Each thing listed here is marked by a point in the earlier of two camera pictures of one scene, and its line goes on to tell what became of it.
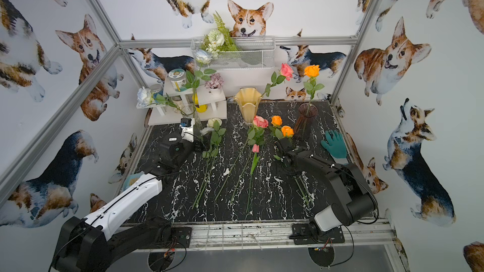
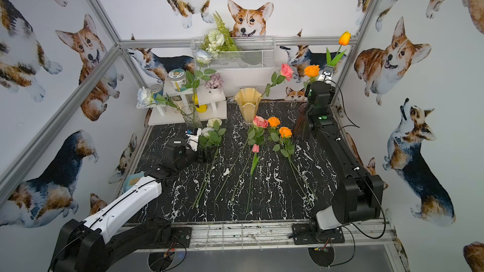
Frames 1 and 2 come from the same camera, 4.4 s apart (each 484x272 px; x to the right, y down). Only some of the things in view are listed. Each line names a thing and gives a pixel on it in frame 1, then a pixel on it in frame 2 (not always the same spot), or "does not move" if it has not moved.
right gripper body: (286, 165) -> (316, 110)
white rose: (203, 56) does not move
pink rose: (286, 72) does not move
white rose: (145, 96) does not move
